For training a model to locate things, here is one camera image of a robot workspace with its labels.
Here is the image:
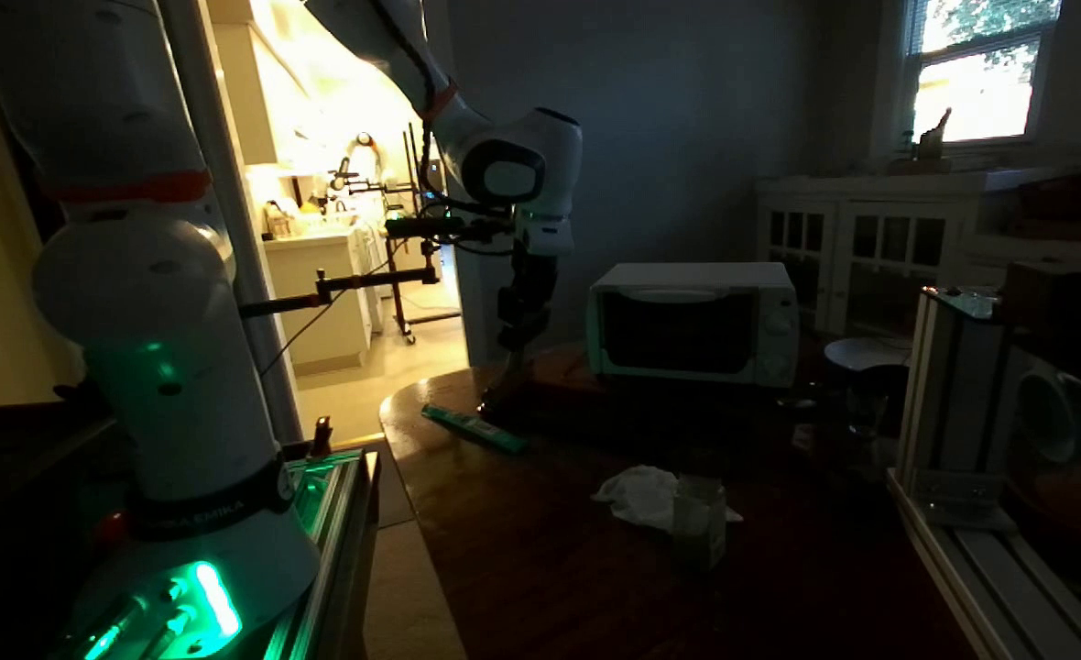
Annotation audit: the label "white kitchen counter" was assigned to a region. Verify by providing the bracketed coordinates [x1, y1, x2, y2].
[261, 223, 381, 379]

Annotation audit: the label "green ruler strip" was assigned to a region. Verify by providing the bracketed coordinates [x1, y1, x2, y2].
[420, 400, 535, 459]

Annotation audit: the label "bright window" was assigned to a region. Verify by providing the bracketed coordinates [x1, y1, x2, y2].
[898, 0, 1066, 151]

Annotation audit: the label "white cabinet with glass doors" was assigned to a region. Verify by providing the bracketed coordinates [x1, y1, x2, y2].
[755, 162, 1081, 358]

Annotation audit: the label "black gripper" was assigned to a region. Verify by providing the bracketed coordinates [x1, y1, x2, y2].
[496, 250, 563, 366]

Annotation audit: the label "aluminium extrusion frame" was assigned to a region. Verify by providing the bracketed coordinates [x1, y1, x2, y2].
[885, 286, 1081, 660]

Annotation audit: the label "crumpled white tissue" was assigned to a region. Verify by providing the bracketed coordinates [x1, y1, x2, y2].
[589, 462, 746, 538]

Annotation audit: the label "white round plate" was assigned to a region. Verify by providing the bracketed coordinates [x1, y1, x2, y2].
[821, 333, 917, 379]

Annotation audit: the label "black stereo camera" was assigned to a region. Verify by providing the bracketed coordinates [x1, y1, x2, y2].
[383, 213, 475, 242]

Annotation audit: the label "white mug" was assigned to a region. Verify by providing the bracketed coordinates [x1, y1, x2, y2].
[1008, 362, 1081, 470]

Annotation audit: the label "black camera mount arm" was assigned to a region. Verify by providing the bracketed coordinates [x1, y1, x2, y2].
[238, 234, 443, 328]

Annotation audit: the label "aluminium robot base rails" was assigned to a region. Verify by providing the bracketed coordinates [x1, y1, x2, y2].
[60, 445, 383, 660]

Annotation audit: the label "white toaster oven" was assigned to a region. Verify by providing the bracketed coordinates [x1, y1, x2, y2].
[584, 258, 807, 391]

